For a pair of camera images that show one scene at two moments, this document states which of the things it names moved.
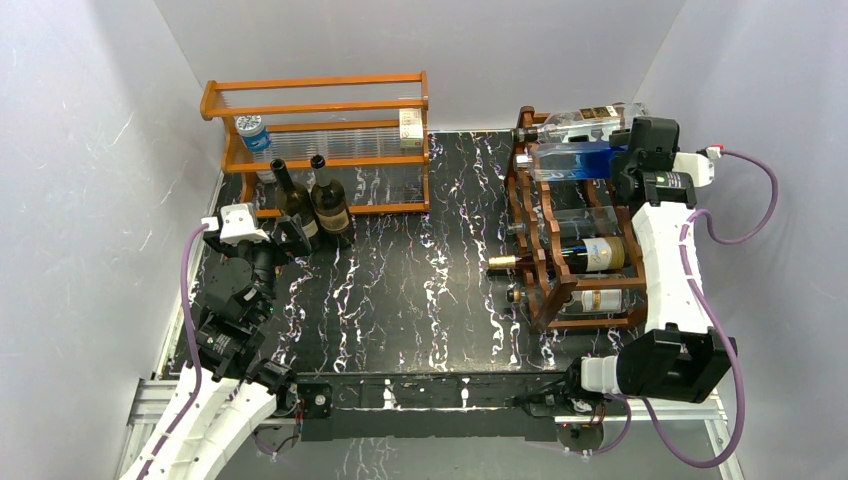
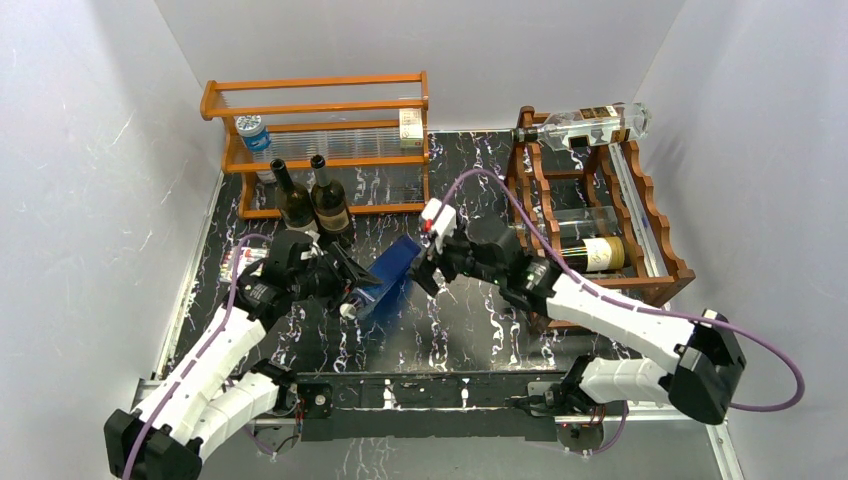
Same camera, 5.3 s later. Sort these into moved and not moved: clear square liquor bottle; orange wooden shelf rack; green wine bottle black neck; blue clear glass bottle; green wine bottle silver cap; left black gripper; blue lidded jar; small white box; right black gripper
Moved: right black gripper; blue clear glass bottle; left black gripper
Not moved: clear square liquor bottle; green wine bottle black neck; orange wooden shelf rack; small white box; blue lidded jar; green wine bottle silver cap
